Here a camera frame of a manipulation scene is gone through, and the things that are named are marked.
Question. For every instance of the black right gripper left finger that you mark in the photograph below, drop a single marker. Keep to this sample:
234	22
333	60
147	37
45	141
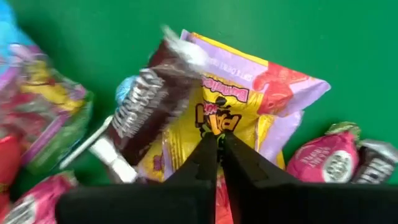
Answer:
192	193

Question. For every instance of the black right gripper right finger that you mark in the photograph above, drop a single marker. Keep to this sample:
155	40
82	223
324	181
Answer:
264	199

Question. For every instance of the yellow Sour Patch candy packet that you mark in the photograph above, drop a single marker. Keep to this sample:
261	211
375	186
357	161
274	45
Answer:
236	102

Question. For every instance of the small brown Tootsie candy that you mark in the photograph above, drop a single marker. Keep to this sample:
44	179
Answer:
376	161

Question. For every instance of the purple multicolour candy packet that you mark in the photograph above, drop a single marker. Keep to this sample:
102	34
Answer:
46	102

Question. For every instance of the blue candy packet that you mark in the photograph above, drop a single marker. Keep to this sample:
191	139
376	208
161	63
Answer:
9	31

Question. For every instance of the pink wrapped lollipop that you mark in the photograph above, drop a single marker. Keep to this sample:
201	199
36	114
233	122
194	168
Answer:
34	202
326	158

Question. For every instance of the brown Tootsie roll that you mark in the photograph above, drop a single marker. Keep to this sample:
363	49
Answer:
146	124

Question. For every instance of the blue lollipop white stick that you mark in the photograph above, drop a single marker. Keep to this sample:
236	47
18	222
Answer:
123	90

